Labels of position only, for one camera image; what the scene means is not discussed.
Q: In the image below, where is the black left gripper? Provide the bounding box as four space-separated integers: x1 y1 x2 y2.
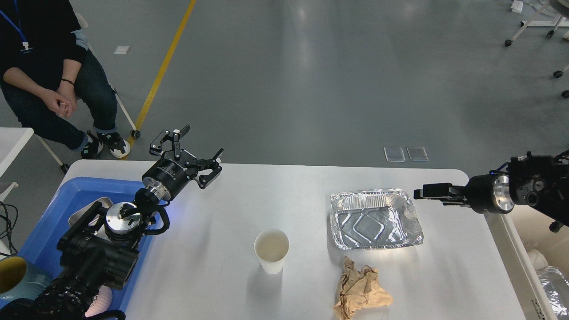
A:
142 125 224 199

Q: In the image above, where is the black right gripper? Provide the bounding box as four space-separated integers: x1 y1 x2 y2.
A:
414 174 515 214

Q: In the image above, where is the small stainless steel tray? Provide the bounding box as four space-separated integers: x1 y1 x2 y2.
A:
68 197 114 227

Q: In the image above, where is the aluminium foil tray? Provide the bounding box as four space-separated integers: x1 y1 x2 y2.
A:
330 188 424 251

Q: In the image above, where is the white paper cup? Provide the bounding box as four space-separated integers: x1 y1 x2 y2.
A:
254 229 290 275

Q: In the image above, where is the pink ribbed mug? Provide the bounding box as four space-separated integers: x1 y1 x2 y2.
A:
84 286 112 317

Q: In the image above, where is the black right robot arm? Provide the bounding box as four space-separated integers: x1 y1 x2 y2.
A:
414 151 569 233

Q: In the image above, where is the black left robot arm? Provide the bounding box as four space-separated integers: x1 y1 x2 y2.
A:
1 125 224 320

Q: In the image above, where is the clear floor plate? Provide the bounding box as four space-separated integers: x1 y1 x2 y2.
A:
384 147 406 162
406 146 429 162

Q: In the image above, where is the white plastic bin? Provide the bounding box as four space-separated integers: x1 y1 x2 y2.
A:
486 205 569 320

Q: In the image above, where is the blue plastic tray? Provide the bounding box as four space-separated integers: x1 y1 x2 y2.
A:
0 176 160 312

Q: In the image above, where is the white cup in bin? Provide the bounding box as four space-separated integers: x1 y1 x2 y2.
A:
526 249 549 272

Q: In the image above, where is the crumpled brown paper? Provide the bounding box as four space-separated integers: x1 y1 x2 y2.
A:
333 256 394 320

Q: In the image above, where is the crumpled foil in bin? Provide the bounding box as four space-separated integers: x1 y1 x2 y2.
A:
537 266 569 320

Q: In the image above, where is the person in dark clothes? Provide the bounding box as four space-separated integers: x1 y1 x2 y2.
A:
0 0 131 160

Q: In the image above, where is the grey office chair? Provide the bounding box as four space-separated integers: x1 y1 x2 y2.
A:
34 12 141 175

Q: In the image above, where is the white side table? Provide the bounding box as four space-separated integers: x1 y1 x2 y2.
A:
0 127 34 176

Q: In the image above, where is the teal ceramic mug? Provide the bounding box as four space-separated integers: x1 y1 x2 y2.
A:
0 256 52 301

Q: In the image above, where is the white wheeled chair base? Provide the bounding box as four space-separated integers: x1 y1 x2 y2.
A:
504 0 569 99

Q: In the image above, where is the black cable bundle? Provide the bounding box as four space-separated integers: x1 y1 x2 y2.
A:
0 202 18 257

